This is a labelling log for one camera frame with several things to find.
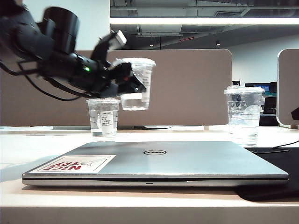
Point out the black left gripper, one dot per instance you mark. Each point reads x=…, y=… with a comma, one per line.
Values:
x=91, y=74

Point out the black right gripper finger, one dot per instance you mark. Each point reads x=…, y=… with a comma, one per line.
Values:
x=296, y=114

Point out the clear cup with round logo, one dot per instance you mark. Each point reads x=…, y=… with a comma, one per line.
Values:
x=147, y=70

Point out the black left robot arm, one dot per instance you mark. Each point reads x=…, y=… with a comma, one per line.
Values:
x=28, y=39

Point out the clear cup with white label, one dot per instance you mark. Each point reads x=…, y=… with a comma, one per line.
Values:
x=102, y=121

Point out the tall clear plastic cup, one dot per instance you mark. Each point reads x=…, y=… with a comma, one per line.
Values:
x=244, y=116

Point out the silver Dell laptop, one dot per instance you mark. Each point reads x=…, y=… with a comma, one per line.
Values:
x=187, y=163

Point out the black office chair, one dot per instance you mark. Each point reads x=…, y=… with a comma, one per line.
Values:
x=269, y=107

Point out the brown divider with white edge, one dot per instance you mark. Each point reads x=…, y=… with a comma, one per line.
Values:
x=286, y=88

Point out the background computer monitor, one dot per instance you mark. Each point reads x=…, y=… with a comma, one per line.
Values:
x=265, y=88

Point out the black mouse pad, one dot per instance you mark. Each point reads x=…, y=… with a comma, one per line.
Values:
x=280, y=163

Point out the wide brown desk divider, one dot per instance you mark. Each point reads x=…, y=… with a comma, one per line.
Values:
x=187, y=79

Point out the small black number sign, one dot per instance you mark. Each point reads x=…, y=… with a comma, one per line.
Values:
x=236, y=83

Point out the red LED ceiling sign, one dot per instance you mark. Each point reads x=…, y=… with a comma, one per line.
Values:
x=187, y=39

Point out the long white ceiling light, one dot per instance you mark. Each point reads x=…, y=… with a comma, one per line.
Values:
x=198, y=20

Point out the beige divider foot bracket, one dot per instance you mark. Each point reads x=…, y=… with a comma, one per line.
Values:
x=294, y=127
x=207, y=128

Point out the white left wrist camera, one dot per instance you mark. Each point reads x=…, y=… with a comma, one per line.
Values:
x=120, y=38

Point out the grey ceiling air duct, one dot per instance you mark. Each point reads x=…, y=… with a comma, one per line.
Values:
x=161, y=30

